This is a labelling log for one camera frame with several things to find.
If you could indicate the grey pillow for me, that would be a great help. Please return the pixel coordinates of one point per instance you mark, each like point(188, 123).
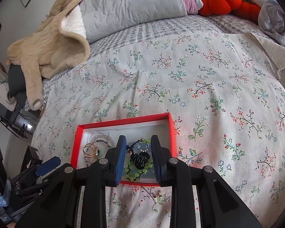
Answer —
point(133, 4)

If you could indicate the grey sheer cloth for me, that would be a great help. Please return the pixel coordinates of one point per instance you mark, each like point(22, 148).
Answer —
point(273, 14)

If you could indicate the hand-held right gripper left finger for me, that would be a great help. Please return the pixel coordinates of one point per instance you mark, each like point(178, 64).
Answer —
point(120, 163)

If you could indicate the black chair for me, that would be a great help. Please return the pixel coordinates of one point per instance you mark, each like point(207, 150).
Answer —
point(11, 123)

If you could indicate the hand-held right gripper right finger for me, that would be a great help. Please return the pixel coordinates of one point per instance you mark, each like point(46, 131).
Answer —
point(156, 163)

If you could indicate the gold earring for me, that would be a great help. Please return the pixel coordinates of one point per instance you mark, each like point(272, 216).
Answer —
point(159, 193)

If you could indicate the orange plush pumpkin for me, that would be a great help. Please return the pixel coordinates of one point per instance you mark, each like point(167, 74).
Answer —
point(250, 10)
point(222, 1)

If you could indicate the white towel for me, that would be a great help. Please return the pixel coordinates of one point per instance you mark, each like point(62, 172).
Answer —
point(6, 97)

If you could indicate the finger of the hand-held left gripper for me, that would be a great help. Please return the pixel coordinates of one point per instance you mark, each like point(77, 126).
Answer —
point(48, 165)

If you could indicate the black cardboard box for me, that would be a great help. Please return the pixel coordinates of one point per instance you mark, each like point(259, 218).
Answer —
point(32, 158)

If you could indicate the beige plush coat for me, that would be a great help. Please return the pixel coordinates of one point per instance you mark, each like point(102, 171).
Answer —
point(38, 52)

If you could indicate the floral bedsheet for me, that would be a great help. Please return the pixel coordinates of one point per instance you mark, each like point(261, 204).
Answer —
point(204, 99)

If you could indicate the red cardboard box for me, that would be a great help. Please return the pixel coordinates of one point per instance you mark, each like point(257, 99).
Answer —
point(172, 137)

